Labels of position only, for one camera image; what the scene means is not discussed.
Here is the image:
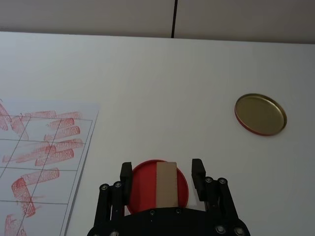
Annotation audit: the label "round red ink pad tin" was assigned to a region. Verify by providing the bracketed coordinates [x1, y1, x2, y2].
[124, 159, 189, 217]

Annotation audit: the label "brown rectangular stamp block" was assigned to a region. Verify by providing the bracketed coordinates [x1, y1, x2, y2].
[156, 161, 179, 208]

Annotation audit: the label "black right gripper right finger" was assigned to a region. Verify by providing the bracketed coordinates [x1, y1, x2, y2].
[191, 158, 245, 231]

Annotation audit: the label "round gold tin lid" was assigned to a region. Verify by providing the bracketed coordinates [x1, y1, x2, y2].
[234, 92, 288, 137]

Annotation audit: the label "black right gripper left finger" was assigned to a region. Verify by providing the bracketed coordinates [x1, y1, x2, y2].
[94, 161, 134, 231]

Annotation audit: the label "white paper sheet, red stamps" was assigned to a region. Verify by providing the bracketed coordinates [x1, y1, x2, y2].
[0, 98, 100, 236]

